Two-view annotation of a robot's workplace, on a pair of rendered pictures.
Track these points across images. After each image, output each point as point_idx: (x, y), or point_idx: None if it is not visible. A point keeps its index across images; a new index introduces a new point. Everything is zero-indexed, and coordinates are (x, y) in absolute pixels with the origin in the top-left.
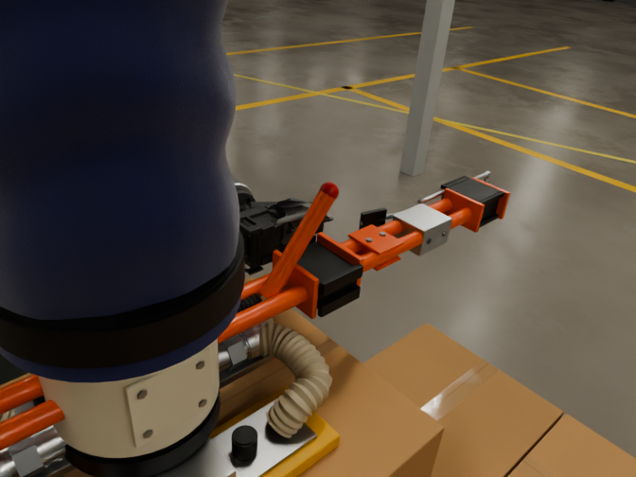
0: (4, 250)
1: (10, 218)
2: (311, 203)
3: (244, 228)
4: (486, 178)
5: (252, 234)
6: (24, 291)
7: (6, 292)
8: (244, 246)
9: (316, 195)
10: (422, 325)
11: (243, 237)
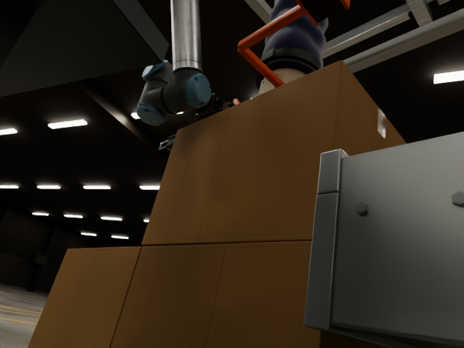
0: (322, 58)
1: (321, 54)
2: (237, 101)
3: (222, 99)
4: (161, 144)
5: (224, 101)
6: (322, 67)
7: (322, 65)
8: (221, 105)
9: (237, 99)
10: (69, 248)
11: (221, 101)
